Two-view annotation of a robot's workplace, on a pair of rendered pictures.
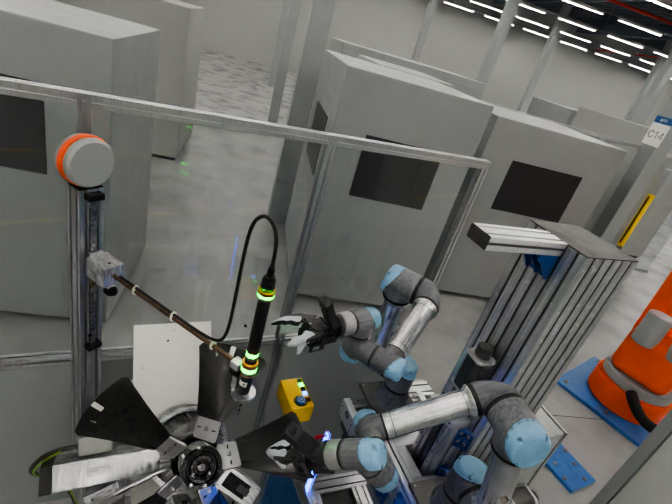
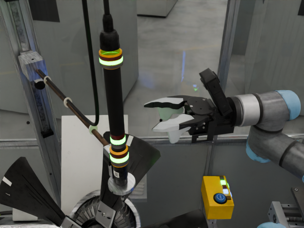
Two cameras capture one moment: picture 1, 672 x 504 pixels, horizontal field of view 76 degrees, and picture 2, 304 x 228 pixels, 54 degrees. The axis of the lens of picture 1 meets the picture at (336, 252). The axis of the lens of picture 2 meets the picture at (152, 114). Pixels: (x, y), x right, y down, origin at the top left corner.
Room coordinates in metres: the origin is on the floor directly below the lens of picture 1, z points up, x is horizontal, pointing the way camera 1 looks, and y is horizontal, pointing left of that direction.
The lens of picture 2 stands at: (0.48, -0.19, 2.04)
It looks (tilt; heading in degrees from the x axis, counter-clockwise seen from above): 35 degrees down; 30
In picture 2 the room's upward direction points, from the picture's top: straight up
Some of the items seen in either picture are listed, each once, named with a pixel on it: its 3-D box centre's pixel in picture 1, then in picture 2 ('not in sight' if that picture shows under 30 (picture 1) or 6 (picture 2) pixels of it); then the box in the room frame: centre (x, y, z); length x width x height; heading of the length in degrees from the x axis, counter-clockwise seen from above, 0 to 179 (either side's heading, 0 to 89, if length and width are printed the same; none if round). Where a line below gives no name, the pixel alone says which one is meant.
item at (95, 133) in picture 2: (171, 316); (67, 102); (1.01, 0.42, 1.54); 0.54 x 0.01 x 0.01; 67
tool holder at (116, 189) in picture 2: (243, 379); (118, 168); (0.89, 0.15, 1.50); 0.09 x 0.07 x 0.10; 67
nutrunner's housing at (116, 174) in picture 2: (255, 339); (116, 121); (0.89, 0.14, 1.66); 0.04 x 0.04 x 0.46
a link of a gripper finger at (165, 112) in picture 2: (285, 326); (163, 110); (1.00, 0.08, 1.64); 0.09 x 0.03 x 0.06; 110
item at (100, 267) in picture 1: (103, 268); (32, 65); (1.14, 0.71, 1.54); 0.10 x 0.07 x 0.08; 67
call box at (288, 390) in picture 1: (294, 401); (216, 197); (1.33, -0.01, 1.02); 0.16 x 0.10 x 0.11; 32
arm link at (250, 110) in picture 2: (342, 323); (242, 109); (1.09, -0.08, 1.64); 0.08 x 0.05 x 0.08; 42
